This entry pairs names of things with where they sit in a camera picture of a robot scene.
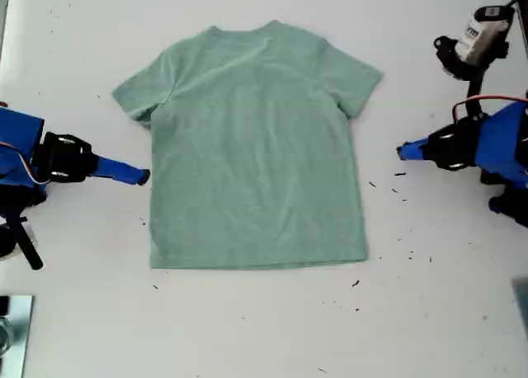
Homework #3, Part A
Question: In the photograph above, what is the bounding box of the green t-shirt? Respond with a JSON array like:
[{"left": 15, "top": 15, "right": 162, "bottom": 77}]
[{"left": 111, "top": 19, "right": 384, "bottom": 271}]

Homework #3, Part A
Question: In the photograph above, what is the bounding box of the arm red white wire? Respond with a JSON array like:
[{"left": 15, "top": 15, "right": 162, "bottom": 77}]
[
  {"left": 0, "top": 140, "right": 53, "bottom": 186},
  {"left": 450, "top": 95, "right": 528, "bottom": 125}
]

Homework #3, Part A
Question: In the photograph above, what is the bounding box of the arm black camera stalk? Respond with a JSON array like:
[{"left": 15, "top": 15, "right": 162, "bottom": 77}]
[
  {"left": 432, "top": 34, "right": 512, "bottom": 121},
  {"left": 7, "top": 210, "right": 45, "bottom": 271}
]

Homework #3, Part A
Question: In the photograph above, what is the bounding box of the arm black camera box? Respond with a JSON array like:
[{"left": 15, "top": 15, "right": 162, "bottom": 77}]
[{"left": 0, "top": 223, "right": 39, "bottom": 260}]

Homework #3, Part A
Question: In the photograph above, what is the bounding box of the arm white camera box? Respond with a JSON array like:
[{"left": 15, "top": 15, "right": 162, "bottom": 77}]
[{"left": 456, "top": 5, "right": 512, "bottom": 62}]

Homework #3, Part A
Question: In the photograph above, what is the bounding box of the steel base plate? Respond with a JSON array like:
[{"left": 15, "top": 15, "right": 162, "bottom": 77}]
[{"left": 0, "top": 294, "right": 35, "bottom": 378}]

